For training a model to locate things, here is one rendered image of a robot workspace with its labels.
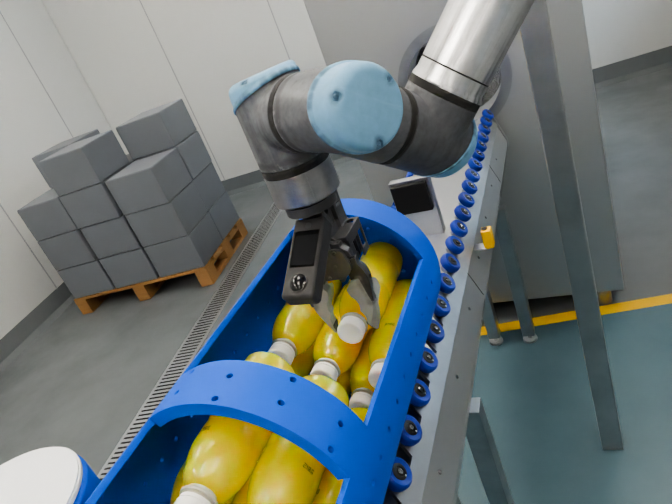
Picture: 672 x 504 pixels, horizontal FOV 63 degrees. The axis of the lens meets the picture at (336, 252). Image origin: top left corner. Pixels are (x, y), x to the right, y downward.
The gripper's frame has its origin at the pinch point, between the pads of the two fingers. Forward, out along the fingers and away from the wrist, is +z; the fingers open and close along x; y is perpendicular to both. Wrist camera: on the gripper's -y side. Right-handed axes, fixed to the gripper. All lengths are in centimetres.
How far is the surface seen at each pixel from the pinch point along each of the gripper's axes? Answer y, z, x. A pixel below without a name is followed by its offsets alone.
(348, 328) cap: -1.4, -0.7, 0.0
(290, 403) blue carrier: -23.8, -8.8, -3.6
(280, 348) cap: -4.9, -0.9, 9.7
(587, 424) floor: 84, 111, -22
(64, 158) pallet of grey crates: 209, -3, 275
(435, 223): 60, 16, 2
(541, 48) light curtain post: 74, -15, -28
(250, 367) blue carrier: -21.0, -11.4, 1.5
